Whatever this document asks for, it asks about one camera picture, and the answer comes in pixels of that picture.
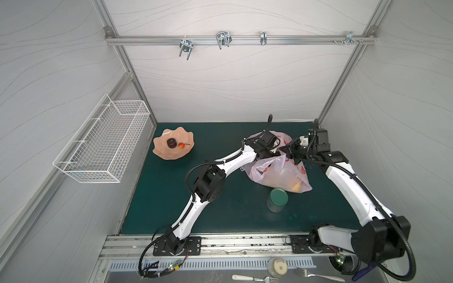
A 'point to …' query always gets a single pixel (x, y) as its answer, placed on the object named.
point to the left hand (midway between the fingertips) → (285, 162)
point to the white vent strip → (204, 264)
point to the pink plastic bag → (278, 171)
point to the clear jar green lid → (277, 200)
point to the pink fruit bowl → (161, 148)
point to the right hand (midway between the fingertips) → (280, 142)
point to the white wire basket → (101, 150)
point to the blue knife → (363, 272)
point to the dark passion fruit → (171, 142)
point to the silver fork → (305, 272)
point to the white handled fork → (268, 279)
